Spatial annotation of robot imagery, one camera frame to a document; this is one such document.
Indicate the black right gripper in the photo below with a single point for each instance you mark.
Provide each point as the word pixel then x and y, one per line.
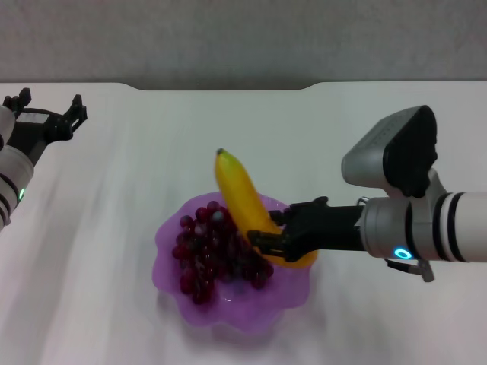
pixel 323 228

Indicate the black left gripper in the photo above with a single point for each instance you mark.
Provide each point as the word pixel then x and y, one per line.
pixel 34 129

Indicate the yellow banana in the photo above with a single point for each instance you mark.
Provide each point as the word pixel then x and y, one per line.
pixel 237 190

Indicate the red grape bunch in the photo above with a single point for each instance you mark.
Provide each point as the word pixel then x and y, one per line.
pixel 205 251

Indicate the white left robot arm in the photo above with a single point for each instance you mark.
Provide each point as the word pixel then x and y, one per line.
pixel 13 178

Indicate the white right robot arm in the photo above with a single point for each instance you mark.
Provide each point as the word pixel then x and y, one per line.
pixel 430 228

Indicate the purple wavy plastic bowl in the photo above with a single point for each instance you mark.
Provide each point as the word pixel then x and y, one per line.
pixel 243 311

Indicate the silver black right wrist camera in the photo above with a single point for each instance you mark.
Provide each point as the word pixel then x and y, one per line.
pixel 380 148

